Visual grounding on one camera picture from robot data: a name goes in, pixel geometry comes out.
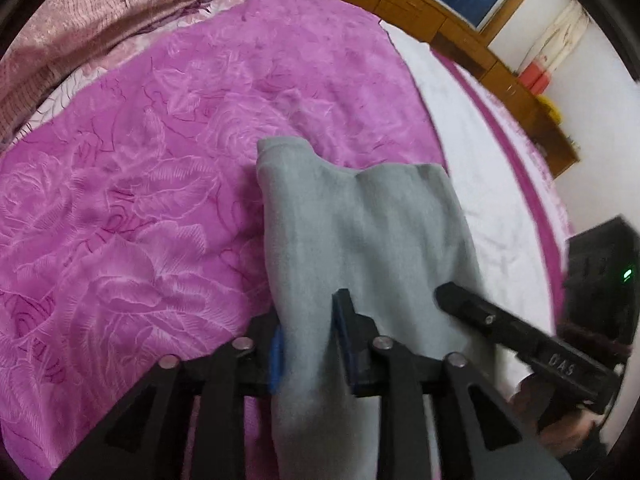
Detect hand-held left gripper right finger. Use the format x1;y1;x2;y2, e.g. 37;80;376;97
332;288;573;480

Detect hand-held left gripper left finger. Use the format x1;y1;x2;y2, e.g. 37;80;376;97
50;315;286;480

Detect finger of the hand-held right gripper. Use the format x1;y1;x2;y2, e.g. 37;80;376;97
434;281;541;361

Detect grey pants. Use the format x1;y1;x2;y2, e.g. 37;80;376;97
256;136;501;480

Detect person's right hand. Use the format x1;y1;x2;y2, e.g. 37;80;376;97
512;374;601;443

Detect yellow object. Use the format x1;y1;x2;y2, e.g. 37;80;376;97
539;94;566;123

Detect cream curtain with orange hem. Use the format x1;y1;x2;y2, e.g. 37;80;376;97
516;6;591;97

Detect purple white floral bedspread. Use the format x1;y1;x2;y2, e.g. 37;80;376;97
0;0;576;480

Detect wooden cabinet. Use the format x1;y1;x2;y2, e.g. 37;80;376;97
254;0;581;177

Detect pink quilt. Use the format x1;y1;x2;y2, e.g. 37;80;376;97
0;0;257;143

